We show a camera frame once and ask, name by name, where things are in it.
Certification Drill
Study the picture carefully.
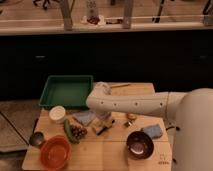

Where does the wooden black eraser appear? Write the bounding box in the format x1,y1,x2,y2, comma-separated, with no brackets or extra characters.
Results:
92,119,115,135

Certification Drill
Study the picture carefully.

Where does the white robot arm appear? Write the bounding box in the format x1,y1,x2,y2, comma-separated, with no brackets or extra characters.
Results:
86,82,213,171

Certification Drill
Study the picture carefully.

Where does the green plastic tray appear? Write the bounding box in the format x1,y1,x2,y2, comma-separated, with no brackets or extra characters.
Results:
39,75,93,109

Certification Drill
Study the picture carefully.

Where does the blue cloth left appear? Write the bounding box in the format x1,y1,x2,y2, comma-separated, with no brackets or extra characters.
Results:
73,110,95,126

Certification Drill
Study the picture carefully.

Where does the orange fruit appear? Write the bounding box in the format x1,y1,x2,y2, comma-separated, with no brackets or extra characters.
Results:
126,113,137,120

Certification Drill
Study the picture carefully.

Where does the metal spoon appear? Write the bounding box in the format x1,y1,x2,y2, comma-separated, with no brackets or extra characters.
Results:
124,121,133,127

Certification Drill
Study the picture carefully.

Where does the brown grapes bunch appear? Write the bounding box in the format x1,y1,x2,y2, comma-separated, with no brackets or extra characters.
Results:
71,125,87,140

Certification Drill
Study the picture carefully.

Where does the green cucumber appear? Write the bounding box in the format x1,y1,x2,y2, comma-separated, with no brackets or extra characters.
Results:
64,119,79,144

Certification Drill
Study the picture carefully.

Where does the white small bowl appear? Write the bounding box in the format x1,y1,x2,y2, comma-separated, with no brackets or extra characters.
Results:
49,106,66,123

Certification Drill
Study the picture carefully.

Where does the blue sponge right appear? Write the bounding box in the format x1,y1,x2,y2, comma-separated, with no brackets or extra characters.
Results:
141,124,163,139

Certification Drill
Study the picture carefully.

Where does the dark purple bowl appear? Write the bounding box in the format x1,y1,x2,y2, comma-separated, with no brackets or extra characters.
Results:
126,131,154,159

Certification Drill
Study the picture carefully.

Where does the orange plastic bowl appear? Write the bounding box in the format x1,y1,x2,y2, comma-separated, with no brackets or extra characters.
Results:
39,135,71,171

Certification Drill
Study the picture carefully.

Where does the metal measuring cup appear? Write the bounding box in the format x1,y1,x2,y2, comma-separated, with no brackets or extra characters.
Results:
29,132,45,148

